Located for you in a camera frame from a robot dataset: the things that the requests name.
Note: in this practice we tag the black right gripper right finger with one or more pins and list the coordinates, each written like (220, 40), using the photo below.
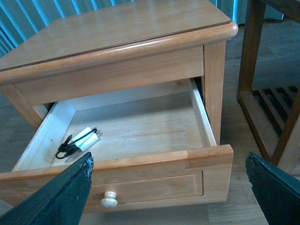
(277, 193)

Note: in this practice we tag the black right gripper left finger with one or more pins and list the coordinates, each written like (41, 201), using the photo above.
(60, 202)

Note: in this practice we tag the round wooden drawer knob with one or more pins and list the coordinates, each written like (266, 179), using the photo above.
(109, 200)

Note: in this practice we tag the white charger adapter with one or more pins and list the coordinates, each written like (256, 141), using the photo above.
(85, 139)

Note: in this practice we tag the dark wooden slatted table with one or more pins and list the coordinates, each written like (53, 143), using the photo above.
(273, 114)

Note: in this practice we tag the wooden nightstand cabinet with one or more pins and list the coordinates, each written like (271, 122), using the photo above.
(129, 45)

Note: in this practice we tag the grey pleated curtain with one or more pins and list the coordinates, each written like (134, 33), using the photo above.
(21, 19)

